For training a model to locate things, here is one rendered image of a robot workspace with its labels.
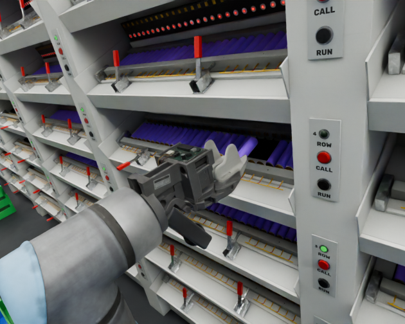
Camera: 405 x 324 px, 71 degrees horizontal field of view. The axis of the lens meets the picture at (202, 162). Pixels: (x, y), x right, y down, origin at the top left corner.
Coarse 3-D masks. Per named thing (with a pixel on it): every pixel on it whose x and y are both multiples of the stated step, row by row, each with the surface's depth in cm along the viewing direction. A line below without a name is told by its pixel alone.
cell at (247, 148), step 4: (248, 140) 53; (252, 140) 52; (256, 140) 53; (248, 144) 52; (252, 144) 52; (256, 144) 53; (244, 148) 51; (248, 148) 51; (252, 148) 52; (240, 152) 51; (244, 152) 51; (248, 152) 51; (240, 156) 50
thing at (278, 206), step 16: (144, 112) 94; (160, 112) 88; (128, 128) 90; (112, 144) 87; (112, 160) 86; (128, 160) 81; (256, 160) 60; (240, 192) 56; (256, 192) 54; (272, 192) 52; (288, 192) 51; (240, 208) 58; (256, 208) 53; (272, 208) 50; (288, 208) 49; (288, 224) 51
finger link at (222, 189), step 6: (234, 174) 45; (228, 180) 44; (234, 180) 45; (216, 186) 43; (222, 186) 42; (228, 186) 42; (234, 186) 44; (216, 192) 42; (222, 192) 42; (228, 192) 43; (210, 198) 42; (216, 198) 41; (222, 198) 42
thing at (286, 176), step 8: (128, 144) 84; (136, 144) 81; (144, 144) 79; (152, 144) 77; (136, 152) 81; (248, 168) 56; (256, 168) 55; (264, 168) 54; (272, 168) 53; (280, 168) 52; (256, 176) 56; (264, 176) 54; (272, 176) 53; (280, 176) 51; (288, 176) 50; (280, 184) 51
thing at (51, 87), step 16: (48, 48) 118; (32, 64) 129; (48, 64) 95; (16, 80) 125; (32, 80) 116; (48, 80) 97; (64, 80) 83; (16, 96) 126; (32, 96) 111; (48, 96) 100; (64, 96) 90
